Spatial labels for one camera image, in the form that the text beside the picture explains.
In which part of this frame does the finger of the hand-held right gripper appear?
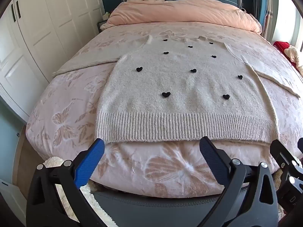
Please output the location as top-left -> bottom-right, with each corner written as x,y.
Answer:
270,139 -> 303,178

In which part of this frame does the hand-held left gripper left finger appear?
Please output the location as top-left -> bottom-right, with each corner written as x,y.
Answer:
26,138 -> 106,227

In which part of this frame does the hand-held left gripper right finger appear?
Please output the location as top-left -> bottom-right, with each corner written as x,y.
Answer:
199,136 -> 278,227

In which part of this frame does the cream sweater with black hearts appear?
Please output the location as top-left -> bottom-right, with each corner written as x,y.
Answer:
95,35 -> 301,147

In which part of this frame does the white fluffy rug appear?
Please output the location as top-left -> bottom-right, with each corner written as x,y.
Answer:
44,156 -> 112,227

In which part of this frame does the bed with butterfly bedspread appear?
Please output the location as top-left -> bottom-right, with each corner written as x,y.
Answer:
26,24 -> 303,198

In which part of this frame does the cream knitted cloth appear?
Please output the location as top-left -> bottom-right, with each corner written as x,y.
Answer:
284,46 -> 303,75

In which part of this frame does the white wardrobe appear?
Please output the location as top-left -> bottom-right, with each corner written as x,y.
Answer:
0,0 -> 106,123

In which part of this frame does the bright window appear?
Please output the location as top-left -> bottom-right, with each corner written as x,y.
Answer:
276,0 -> 303,49

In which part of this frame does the patterned curtain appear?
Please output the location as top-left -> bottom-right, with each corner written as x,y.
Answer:
262,0 -> 280,38

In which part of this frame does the pink duvet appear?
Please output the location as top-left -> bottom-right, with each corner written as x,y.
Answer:
101,0 -> 263,35

